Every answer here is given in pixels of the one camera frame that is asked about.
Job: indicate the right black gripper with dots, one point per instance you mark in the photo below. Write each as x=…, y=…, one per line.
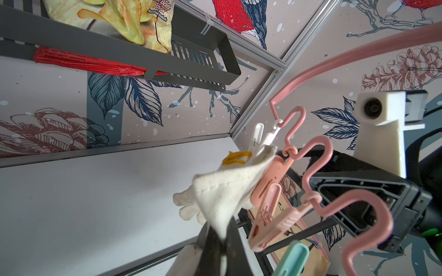
x=384, y=222

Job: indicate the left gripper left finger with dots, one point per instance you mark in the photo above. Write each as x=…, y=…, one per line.
x=212, y=252

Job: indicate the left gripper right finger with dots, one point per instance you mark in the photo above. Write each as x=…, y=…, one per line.
x=237, y=263

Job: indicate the black clothes rack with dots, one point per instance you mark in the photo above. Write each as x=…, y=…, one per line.
x=244, y=226

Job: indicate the green-striped leather glove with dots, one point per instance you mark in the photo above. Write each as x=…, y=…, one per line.
x=221, y=194

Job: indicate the pink clip hanger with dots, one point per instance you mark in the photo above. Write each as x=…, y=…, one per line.
x=275, y=173

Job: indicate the mint green clothespin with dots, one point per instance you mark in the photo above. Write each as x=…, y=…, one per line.
x=293, y=261

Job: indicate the tan pink-edged placemat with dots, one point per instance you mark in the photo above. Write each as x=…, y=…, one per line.
x=266, y=228

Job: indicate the red cassava chips bag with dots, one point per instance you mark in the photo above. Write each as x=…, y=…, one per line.
x=145, y=23

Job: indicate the dark wall basket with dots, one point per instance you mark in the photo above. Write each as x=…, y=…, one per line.
x=201, y=54

